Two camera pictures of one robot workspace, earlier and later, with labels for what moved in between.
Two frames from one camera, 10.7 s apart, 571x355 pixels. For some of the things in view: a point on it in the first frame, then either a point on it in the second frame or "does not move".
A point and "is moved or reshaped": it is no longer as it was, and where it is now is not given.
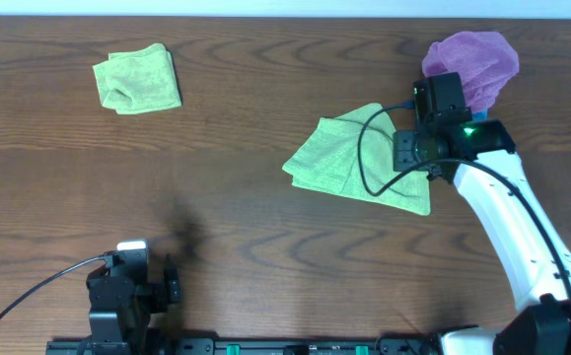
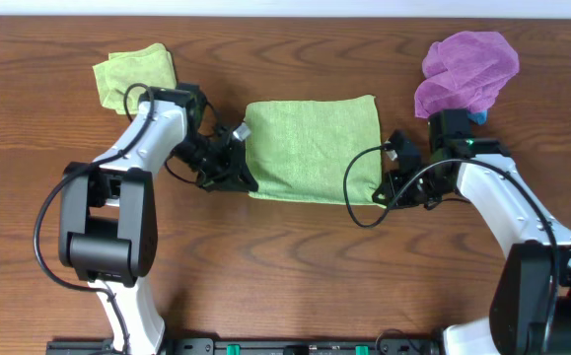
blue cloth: x=480 y=115 does not move
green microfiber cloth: x=353 y=154 is moved or reshaped
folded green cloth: x=138 y=81 does not move
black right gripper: x=403 y=159 to x=391 y=180
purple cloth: x=484 y=60 does not move
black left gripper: x=171 y=285 to x=231 y=164
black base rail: x=244 y=346 does not move
